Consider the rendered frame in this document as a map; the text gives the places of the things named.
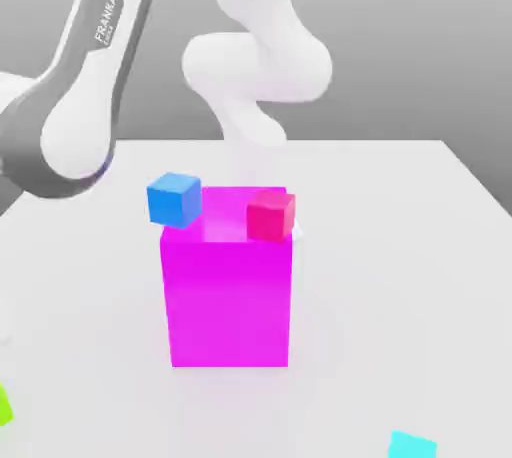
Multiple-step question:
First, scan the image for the small cyan cube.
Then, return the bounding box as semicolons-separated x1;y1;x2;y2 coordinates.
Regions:
386;429;438;458

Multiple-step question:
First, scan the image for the small lime green cube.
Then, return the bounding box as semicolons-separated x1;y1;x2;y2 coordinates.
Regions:
0;382;15;427

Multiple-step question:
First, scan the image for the small red cube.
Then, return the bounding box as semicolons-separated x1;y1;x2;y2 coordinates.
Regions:
245;189;297;244

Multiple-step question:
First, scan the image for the large magenta box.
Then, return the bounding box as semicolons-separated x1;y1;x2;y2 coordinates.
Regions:
159;186;298;369

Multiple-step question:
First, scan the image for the small blue cube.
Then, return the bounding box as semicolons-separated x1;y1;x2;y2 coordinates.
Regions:
146;171;203;230

